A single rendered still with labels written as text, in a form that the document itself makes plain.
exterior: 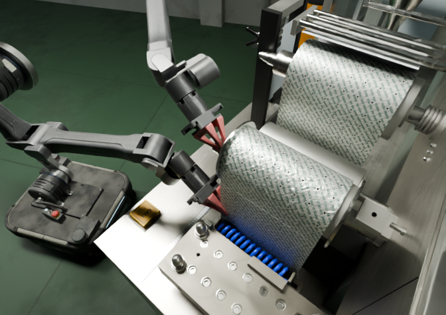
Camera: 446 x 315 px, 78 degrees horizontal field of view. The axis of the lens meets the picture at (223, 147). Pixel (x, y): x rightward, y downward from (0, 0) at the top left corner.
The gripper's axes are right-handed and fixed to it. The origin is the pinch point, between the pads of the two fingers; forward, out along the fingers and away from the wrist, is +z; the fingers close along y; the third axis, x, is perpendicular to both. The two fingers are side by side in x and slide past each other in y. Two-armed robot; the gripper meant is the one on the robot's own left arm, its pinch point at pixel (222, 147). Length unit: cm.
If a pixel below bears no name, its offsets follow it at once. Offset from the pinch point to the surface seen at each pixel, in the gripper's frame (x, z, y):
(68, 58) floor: -269, -172, -89
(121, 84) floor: -214, -99, -96
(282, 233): 7.0, 21.5, 5.6
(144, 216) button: -36.3, 4.6, 14.4
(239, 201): 1.3, 11.7, 5.9
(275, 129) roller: 5.6, 4.3, -12.5
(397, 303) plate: 35.0, 20.1, 19.1
